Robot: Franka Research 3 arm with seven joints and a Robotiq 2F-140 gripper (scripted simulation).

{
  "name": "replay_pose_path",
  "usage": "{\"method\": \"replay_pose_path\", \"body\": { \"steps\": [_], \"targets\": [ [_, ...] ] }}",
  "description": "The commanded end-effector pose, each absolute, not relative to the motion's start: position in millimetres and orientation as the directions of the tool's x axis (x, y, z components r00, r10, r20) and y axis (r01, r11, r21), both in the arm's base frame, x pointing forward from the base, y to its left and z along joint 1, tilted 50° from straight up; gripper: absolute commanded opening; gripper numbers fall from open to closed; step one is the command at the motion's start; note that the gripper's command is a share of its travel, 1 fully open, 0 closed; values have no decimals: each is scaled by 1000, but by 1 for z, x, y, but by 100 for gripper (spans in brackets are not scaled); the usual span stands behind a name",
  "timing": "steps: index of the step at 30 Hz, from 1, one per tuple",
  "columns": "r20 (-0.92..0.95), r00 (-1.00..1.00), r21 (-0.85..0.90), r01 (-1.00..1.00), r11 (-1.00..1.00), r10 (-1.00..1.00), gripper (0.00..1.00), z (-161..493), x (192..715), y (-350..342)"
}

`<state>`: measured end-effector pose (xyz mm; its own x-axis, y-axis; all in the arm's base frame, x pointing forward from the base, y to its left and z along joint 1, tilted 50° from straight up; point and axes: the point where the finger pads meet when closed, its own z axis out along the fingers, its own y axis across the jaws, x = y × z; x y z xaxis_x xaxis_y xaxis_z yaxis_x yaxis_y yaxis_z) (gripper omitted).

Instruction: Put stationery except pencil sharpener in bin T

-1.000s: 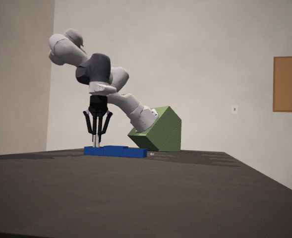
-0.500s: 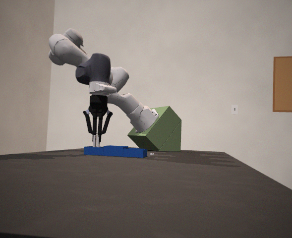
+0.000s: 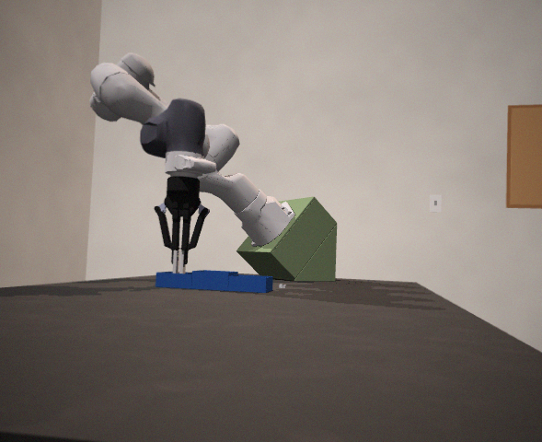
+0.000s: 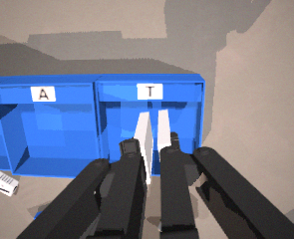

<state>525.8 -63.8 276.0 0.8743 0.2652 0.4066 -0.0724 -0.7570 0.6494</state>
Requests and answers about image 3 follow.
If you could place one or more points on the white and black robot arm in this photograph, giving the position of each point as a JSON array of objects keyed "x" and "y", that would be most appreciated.
[{"x": 177, "y": 134}]

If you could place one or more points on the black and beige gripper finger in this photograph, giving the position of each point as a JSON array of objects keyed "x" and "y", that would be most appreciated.
[
  {"x": 174, "y": 246},
  {"x": 185, "y": 246}
]

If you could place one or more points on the blue rack of three bins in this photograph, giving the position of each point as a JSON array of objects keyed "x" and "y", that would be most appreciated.
[{"x": 215, "y": 280}]

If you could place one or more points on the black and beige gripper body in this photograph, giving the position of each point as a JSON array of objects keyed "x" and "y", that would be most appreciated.
[{"x": 181, "y": 190}]

